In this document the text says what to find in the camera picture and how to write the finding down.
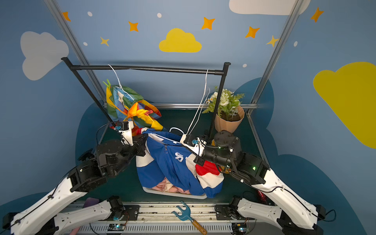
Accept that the blue red white jacket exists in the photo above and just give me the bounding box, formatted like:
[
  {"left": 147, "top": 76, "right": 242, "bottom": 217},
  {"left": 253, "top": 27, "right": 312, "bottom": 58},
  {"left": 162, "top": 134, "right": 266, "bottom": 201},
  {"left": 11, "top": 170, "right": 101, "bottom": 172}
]
[{"left": 136, "top": 128, "right": 224, "bottom": 198}]

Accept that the pink kids jacket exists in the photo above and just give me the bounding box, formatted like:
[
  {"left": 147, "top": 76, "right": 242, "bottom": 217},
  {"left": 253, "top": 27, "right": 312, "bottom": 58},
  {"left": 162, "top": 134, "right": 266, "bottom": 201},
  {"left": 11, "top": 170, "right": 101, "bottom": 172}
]
[{"left": 151, "top": 178, "right": 190, "bottom": 194}]

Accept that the white wire hanger pink jacket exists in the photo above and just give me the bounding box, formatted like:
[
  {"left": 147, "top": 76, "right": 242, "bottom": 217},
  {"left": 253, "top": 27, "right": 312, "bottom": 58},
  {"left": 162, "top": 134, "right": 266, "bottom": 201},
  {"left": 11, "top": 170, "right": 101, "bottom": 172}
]
[{"left": 186, "top": 70, "right": 209, "bottom": 134}]

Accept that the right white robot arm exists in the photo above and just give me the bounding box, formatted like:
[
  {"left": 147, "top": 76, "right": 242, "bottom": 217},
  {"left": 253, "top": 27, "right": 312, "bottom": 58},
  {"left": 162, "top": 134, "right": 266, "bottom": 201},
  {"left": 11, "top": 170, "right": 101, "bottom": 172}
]
[{"left": 181, "top": 131, "right": 326, "bottom": 235}]

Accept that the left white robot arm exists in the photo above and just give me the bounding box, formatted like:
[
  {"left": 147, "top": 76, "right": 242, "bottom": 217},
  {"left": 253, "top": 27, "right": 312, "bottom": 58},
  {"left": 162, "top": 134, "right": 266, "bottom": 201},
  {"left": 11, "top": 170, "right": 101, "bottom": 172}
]
[{"left": 3, "top": 134, "right": 147, "bottom": 235}]

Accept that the white hanger rainbow jacket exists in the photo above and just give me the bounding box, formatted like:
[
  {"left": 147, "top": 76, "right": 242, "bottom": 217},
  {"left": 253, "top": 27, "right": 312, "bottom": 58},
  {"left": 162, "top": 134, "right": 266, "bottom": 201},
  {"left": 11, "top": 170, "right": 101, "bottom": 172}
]
[{"left": 108, "top": 64, "right": 131, "bottom": 97}]

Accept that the beige faceted flower pot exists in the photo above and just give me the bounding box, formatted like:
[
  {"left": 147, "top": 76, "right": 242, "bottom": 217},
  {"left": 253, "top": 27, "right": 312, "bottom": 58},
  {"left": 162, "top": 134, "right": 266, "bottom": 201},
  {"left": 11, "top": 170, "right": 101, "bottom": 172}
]
[{"left": 214, "top": 106, "right": 245, "bottom": 133}]

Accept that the white plastic laundry basket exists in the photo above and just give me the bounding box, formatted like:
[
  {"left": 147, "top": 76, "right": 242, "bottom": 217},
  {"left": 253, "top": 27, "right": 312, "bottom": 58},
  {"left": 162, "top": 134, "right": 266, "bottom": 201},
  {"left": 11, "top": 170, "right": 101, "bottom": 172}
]
[{"left": 143, "top": 187, "right": 207, "bottom": 200}]

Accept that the rainbow striped jacket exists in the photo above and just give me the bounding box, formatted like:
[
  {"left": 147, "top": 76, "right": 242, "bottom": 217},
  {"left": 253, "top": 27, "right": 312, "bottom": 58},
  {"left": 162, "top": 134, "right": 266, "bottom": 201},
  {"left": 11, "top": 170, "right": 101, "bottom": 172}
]
[{"left": 106, "top": 85, "right": 163, "bottom": 136}]

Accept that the artificial white flowers plant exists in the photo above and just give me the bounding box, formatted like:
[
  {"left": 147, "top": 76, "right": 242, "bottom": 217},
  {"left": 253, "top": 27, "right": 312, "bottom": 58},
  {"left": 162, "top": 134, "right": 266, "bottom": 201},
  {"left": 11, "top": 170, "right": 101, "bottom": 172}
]
[{"left": 202, "top": 89, "right": 245, "bottom": 121}]

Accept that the blue garden fork tool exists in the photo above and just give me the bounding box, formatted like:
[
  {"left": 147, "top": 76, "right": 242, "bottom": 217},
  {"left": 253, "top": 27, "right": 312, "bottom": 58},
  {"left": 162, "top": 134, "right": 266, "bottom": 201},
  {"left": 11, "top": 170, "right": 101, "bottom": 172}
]
[{"left": 172, "top": 201, "right": 208, "bottom": 235}]

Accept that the green clothespin rainbow jacket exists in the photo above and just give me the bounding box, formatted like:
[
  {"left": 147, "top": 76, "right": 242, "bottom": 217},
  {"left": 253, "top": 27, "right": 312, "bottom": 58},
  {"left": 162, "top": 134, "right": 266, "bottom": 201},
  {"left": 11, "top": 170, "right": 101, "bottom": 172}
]
[{"left": 103, "top": 79, "right": 112, "bottom": 89}]

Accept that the purple silicone spatula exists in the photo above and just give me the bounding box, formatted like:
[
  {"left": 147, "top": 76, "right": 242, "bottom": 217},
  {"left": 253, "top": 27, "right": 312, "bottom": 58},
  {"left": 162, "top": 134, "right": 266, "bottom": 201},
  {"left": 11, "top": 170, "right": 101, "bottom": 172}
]
[{"left": 70, "top": 197, "right": 100, "bottom": 235}]

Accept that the black clothes rack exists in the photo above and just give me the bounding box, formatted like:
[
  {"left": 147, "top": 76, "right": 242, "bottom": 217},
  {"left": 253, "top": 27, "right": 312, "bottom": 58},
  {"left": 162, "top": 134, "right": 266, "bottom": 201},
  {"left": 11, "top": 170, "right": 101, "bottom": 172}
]
[{"left": 61, "top": 57, "right": 231, "bottom": 122}]

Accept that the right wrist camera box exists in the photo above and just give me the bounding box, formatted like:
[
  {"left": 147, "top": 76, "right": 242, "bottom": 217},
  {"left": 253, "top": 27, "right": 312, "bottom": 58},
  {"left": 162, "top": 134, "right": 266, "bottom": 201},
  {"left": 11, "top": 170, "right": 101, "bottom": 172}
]
[{"left": 180, "top": 134, "right": 207, "bottom": 157}]

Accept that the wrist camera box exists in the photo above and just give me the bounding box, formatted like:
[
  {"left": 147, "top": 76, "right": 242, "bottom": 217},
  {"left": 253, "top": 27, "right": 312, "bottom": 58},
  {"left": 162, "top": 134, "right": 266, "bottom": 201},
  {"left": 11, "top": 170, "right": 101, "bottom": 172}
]
[
  {"left": 180, "top": 134, "right": 207, "bottom": 157},
  {"left": 115, "top": 120, "right": 134, "bottom": 146}
]

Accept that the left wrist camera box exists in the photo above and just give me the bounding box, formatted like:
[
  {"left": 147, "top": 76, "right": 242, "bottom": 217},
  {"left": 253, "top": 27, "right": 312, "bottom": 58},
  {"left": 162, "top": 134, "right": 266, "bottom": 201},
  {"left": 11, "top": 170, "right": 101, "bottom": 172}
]
[{"left": 115, "top": 120, "right": 134, "bottom": 146}]

